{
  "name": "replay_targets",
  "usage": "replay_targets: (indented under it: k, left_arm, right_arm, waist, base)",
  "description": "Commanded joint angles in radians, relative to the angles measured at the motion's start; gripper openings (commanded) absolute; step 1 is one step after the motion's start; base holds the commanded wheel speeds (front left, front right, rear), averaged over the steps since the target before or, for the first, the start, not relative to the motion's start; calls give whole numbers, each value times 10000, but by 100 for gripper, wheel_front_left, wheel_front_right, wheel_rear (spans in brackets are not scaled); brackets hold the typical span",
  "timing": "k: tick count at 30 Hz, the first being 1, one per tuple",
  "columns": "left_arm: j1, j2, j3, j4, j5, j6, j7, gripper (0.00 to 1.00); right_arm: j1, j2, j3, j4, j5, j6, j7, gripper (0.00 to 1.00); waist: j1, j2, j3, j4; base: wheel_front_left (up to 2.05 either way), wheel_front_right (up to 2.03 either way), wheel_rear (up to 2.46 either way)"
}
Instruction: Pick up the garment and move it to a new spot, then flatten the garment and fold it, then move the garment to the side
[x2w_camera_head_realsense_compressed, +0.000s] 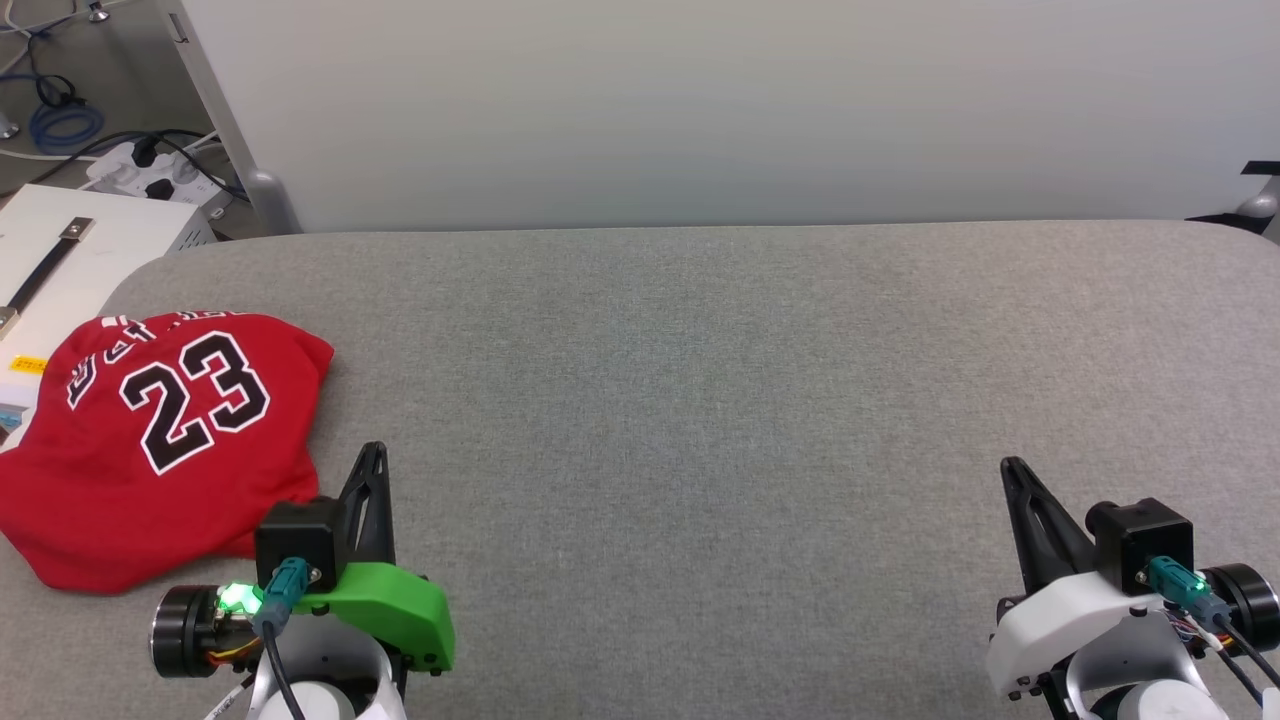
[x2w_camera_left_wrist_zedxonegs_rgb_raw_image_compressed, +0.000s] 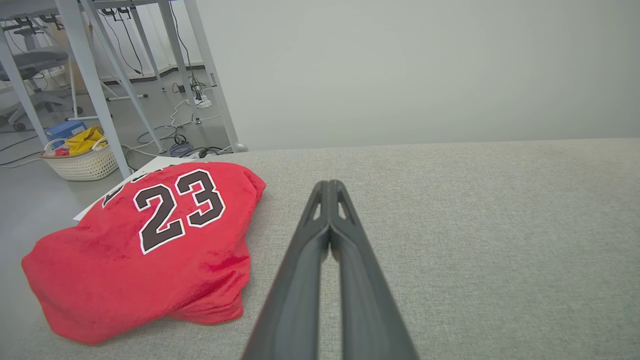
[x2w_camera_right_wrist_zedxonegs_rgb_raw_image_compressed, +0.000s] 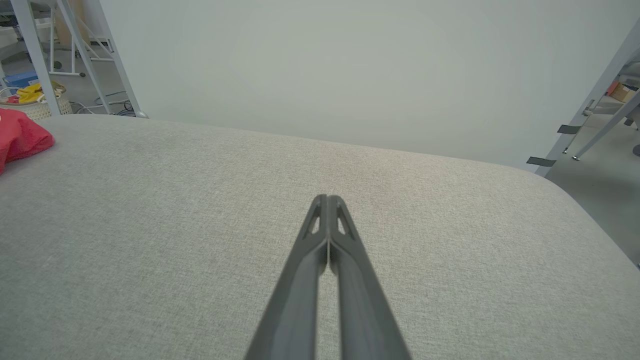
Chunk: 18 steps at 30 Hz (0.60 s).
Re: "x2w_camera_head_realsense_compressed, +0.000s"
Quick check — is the white power strip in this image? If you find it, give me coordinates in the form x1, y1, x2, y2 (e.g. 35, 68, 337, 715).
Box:
85, 138, 233, 209

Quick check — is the black power cord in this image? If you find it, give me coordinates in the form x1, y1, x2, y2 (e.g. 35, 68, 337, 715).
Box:
30, 128, 251, 204

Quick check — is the blue coiled cable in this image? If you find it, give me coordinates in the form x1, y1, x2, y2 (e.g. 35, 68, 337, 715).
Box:
27, 75, 106, 154

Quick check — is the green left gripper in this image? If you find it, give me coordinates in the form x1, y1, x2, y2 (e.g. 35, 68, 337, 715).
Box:
150, 442, 457, 681

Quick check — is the red number 23 basketball jersey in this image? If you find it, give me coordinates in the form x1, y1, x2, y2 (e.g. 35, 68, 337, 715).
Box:
0, 311, 335, 595

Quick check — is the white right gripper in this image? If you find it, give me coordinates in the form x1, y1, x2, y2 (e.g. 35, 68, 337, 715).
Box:
985, 457, 1280, 701

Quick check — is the black stand foot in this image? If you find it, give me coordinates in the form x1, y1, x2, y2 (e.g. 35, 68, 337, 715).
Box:
1185, 160, 1280, 241

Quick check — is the grey metal partition post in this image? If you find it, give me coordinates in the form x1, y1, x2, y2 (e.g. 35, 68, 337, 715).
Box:
155, 0, 303, 236

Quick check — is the black strap box handle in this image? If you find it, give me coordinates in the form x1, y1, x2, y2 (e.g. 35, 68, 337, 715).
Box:
0, 217, 96, 336

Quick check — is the white metal equipment box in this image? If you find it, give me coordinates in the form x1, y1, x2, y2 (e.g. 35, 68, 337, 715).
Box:
0, 183, 218, 453

